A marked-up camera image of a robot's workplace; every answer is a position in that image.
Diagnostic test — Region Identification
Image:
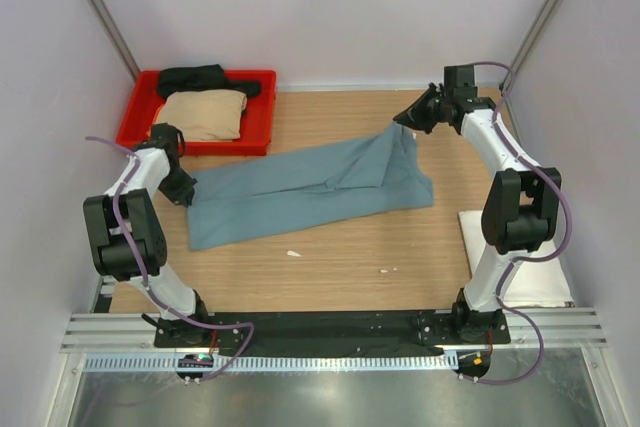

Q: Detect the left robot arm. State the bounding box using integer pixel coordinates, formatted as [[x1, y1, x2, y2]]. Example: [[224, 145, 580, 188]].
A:
[[83, 123, 212, 347]]

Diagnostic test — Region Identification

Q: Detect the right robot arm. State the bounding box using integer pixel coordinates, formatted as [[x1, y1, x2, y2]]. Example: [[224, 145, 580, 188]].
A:
[[394, 64, 561, 344]]

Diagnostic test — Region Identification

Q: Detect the black t-shirt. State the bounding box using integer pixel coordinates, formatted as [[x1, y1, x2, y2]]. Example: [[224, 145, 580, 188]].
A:
[[156, 64, 262, 99]]

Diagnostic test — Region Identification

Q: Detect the beige folded t-shirt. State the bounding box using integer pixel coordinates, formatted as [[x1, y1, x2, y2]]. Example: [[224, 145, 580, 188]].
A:
[[151, 89, 247, 142]]

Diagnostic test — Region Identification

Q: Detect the red plastic bin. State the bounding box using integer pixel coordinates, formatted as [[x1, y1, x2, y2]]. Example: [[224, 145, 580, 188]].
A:
[[116, 70, 276, 156]]

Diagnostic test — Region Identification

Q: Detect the white folded t-shirt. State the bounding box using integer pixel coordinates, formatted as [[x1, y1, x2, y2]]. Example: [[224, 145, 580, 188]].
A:
[[458, 210, 574, 308]]

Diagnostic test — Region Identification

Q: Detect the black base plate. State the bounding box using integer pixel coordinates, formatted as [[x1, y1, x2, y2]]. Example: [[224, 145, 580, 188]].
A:
[[153, 310, 511, 349]]

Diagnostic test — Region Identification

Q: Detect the blue t-shirt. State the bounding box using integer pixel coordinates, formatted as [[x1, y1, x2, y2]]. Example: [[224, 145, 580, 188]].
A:
[[187, 122, 434, 251]]

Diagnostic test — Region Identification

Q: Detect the slotted cable duct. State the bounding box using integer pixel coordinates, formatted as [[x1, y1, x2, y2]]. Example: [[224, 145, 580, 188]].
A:
[[83, 352, 458, 374]]

